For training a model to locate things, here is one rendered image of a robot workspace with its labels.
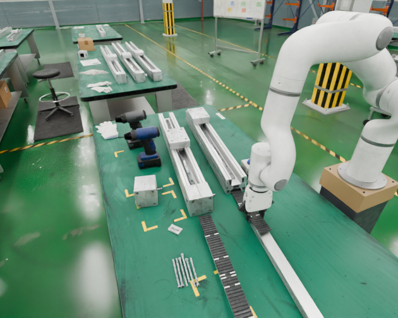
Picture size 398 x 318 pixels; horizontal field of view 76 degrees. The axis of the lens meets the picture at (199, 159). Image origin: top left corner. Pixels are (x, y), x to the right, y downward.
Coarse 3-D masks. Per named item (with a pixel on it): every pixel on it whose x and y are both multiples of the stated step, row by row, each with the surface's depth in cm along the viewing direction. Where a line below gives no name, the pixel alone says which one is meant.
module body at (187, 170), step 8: (160, 120) 165; (168, 120) 171; (160, 128) 172; (168, 128) 163; (176, 152) 132; (184, 152) 137; (176, 160) 126; (184, 160) 131; (192, 160) 126; (176, 168) 124; (184, 168) 125; (192, 168) 123; (184, 176) 115; (192, 176) 122; (200, 176) 115; (184, 184) 110; (192, 184) 115; (184, 200) 114
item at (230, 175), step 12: (204, 132) 155; (204, 144) 143; (216, 144) 144; (216, 156) 128; (228, 156) 128; (216, 168) 125; (228, 168) 124; (240, 168) 119; (228, 180) 113; (240, 180) 116; (228, 192) 118
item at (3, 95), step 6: (78, 42) 389; (84, 42) 385; (90, 42) 389; (84, 48) 389; (90, 48) 392; (0, 84) 367; (6, 84) 386; (0, 90) 349; (6, 90) 377; (0, 96) 345; (6, 96) 369; (0, 102) 348; (6, 102) 362; (0, 108) 351
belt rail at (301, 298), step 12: (252, 228) 100; (264, 240) 92; (276, 252) 88; (276, 264) 85; (288, 264) 84; (288, 276) 81; (288, 288) 79; (300, 288) 77; (300, 300) 74; (312, 300) 74; (312, 312) 72
